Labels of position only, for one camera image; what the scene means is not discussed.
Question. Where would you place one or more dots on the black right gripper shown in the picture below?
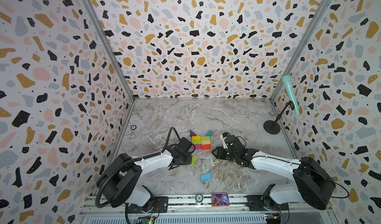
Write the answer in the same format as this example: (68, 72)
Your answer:
(220, 152)

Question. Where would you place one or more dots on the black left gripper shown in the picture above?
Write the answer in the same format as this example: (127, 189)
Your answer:
(190, 161)

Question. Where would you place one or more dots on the lime green block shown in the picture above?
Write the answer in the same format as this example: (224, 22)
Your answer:
(196, 142)
(193, 161)
(205, 138)

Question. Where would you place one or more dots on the magenta block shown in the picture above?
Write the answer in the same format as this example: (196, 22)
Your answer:
(197, 146)

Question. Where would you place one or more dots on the yellow block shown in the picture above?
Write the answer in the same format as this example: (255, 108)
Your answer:
(196, 138)

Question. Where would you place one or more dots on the red block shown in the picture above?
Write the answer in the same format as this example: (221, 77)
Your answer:
(206, 147)

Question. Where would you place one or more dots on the teal triangular block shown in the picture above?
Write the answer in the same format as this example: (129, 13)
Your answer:
(208, 134)

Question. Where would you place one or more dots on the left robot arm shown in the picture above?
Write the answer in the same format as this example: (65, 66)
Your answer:
(117, 185)

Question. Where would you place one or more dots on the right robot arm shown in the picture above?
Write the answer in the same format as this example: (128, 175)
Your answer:
(309, 184)

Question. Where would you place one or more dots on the light blue block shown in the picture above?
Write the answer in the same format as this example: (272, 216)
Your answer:
(205, 177)

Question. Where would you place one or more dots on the colourful small screen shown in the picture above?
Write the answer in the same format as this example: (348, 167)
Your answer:
(220, 200)

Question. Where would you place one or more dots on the mint green microphone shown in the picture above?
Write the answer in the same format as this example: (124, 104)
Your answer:
(288, 85)

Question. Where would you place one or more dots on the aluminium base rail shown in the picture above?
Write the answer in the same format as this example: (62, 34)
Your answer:
(183, 209)

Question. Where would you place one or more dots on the aluminium corner post right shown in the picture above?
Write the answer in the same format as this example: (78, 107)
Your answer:
(314, 23)

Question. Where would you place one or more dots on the aluminium corner post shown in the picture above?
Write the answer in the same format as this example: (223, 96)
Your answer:
(107, 47)
(314, 23)

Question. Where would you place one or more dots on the aluminium corner post left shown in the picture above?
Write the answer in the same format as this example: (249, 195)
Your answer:
(107, 47)

